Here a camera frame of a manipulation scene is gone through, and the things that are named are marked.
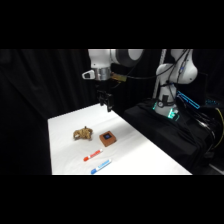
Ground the black cloth-covered robot stand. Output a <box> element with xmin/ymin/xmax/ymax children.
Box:
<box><xmin>121</xmin><ymin>99</ymin><xmax>224</xmax><ymax>175</ymax></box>

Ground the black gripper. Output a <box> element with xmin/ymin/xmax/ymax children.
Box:
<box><xmin>96</xmin><ymin>89</ymin><xmax>114</xmax><ymax>113</ymax></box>

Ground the red and white marker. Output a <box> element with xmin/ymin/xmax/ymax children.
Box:
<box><xmin>82</xmin><ymin>148</ymin><xmax>105</xmax><ymax>163</ymax></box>

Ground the striped brown plush tiger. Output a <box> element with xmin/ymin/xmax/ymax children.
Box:
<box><xmin>72</xmin><ymin>125</ymin><xmax>94</xmax><ymax>142</ymax></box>

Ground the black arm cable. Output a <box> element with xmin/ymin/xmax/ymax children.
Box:
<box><xmin>111</xmin><ymin>49</ymin><xmax>191</xmax><ymax>88</ymax></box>

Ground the black curtain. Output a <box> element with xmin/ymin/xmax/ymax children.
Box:
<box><xmin>0</xmin><ymin>49</ymin><xmax>224</xmax><ymax>175</ymax></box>

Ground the yellow cable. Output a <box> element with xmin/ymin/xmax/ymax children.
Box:
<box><xmin>214</xmin><ymin>107</ymin><xmax>224</xmax><ymax>149</ymax></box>

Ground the white vertical pole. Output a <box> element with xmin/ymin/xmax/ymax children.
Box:
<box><xmin>152</xmin><ymin>49</ymin><xmax>167</xmax><ymax>101</ymax></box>

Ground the brown box with blue button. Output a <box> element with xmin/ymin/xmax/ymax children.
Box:
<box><xmin>98</xmin><ymin>131</ymin><xmax>118</xmax><ymax>148</ymax></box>

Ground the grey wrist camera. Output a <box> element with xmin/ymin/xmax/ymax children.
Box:
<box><xmin>81</xmin><ymin>69</ymin><xmax>98</xmax><ymax>81</ymax></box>

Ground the blue and white marker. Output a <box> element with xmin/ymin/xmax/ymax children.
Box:
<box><xmin>90</xmin><ymin>158</ymin><xmax>113</xmax><ymax>175</ymax></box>

